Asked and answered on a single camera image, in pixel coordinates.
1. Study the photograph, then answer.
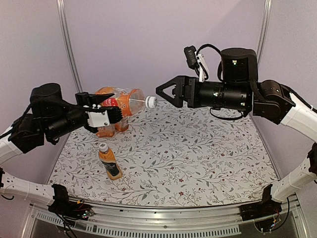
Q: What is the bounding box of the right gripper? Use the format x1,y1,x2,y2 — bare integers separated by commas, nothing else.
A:
154,75,249,111

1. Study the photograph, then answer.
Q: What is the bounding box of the large orange juice bottle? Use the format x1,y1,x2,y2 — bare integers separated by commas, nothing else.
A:
95,86,146,118

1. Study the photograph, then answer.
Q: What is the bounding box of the white bottle cap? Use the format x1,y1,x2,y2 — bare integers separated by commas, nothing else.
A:
145,96,158,109

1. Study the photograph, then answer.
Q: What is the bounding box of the small orange black bottle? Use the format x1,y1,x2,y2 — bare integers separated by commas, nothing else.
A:
99,142,122,180

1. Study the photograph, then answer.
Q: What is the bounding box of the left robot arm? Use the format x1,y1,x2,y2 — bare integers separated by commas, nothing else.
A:
0,83,123,220

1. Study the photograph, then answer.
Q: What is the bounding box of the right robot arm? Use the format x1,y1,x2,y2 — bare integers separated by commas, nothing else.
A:
156,46,317,221

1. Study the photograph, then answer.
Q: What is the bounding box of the orange bottle back left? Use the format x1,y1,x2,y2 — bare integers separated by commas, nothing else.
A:
96,124,115,138

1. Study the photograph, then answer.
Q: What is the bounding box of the orange bottle back right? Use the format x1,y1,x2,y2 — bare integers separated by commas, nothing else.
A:
114,118,129,132

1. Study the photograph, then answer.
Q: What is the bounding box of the floral patterned table mat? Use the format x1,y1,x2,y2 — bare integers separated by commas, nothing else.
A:
49,101,278,207

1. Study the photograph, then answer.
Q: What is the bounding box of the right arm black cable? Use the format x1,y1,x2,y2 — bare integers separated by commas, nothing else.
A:
197,44,222,82

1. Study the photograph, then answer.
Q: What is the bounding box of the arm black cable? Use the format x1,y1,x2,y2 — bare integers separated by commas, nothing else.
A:
0,99,38,142
197,44,222,82

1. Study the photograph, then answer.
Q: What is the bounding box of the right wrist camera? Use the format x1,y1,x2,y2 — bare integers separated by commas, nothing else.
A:
184,46,210,83

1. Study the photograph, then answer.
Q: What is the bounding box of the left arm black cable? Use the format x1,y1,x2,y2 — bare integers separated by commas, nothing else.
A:
0,99,38,142

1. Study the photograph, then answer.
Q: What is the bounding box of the left aluminium frame post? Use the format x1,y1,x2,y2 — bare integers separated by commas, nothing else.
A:
56,0,84,92

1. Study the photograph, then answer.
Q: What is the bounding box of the aluminium frame post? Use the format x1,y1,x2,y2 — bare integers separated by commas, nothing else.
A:
56,0,84,92
257,0,272,64

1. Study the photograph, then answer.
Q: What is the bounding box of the front aluminium rail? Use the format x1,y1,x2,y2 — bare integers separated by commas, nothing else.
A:
21,195,308,238

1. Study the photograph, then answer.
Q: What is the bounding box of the right aluminium frame post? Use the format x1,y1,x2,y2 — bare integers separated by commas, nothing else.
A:
257,0,272,64

